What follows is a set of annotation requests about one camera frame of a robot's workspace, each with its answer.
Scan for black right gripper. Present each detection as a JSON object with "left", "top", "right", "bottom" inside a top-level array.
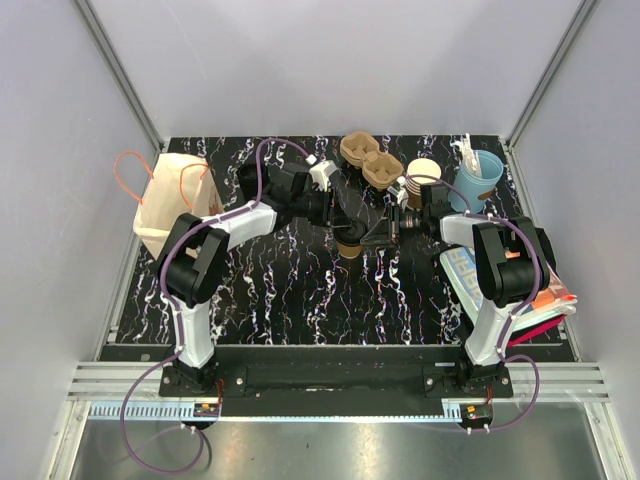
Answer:
[{"left": 360, "top": 203, "right": 429, "bottom": 249}]

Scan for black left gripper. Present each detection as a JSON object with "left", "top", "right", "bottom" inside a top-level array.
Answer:
[{"left": 292, "top": 187, "right": 350, "bottom": 230}]

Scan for pulp cup carrier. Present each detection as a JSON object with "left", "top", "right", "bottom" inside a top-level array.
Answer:
[{"left": 340, "top": 132, "right": 404, "bottom": 191}]

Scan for single brown paper cup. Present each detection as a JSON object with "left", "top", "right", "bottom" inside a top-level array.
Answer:
[{"left": 336, "top": 242, "right": 361, "bottom": 259}]

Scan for paper bag orange handles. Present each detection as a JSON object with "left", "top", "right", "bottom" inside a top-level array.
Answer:
[{"left": 113, "top": 151, "right": 225, "bottom": 261}]

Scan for single black cup lid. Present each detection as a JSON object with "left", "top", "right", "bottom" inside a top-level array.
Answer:
[{"left": 334, "top": 223, "right": 367, "bottom": 247}]

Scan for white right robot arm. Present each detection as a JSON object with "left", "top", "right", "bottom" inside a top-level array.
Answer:
[{"left": 360, "top": 180, "right": 550, "bottom": 397}]

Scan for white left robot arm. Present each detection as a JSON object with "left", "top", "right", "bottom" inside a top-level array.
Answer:
[{"left": 157, "top": 161, "right": 367, "bottom": 396}]

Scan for stack of paper cups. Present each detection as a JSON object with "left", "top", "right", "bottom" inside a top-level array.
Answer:
[{"left": 405, "top": 158, "right": 441, "bottom": 209}]

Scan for stack of black lids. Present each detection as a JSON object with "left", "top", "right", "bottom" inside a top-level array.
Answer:
[{"left": 236, "top": 163, "right": 258, "bottom": 202}]

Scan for wrapped stirrers in holder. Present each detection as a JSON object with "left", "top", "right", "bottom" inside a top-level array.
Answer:
[{"left": 453, "top": 133, "right": 482, "bottom": 178}]

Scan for blue cup holder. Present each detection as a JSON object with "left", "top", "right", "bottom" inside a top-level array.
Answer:
[{"left": 448, "top": 150, "right": 504, "bottom": 214}]

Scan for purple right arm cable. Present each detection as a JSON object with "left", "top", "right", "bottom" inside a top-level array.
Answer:
[{"left": 434, "top": 182, "right": 546, "bottom": 434}]

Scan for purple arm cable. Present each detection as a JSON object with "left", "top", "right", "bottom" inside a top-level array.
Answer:
[
  {"left": 120, "top": 138, "right": 314, "bottom": 474},
  {"left": 434, "top": 182, "right": 546, "bottom": 434}
]

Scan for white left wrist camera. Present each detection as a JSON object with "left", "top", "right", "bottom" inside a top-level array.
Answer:
[{"left": 305, "top": 155, "right": 339, "bottom": 192}]

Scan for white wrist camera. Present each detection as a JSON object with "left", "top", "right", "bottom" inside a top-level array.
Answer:
[
  {"left": 386, "top": 176, "right": 408, "bottom": 210},
  {"left": 305, "top": 155, "right": 339, "bottom": 192}
]

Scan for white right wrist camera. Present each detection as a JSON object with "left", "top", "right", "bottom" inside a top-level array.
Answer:
[{"left": 386, "top": 176, "right": 408, "bottom": 210}]

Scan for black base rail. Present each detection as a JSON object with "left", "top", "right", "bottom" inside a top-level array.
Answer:
[{"left": 99, "top": 344, "right": 514, "bottom": 416}]

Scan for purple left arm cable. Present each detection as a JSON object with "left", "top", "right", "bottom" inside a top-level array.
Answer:
[{"left": 120, "top": 138, "right": 314, "bottom": 474}]

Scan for aluminium frame post left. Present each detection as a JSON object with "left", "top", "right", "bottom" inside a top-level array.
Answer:
[{"left": 71, "top": 0, "right": 164, "bottom": 152}]

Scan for aluminium frame post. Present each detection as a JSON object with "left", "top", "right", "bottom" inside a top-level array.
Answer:
[
  {"left": 505, "top": 0, "right": 600, "bottom": 148},
  {"left": 71, "top": 0, "right": 164, "bottom": 152}
]

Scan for aluminium frame post right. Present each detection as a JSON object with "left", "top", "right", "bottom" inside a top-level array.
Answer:
[{"left": 505, "top": 0, "right": 600, "bottom": 148}]

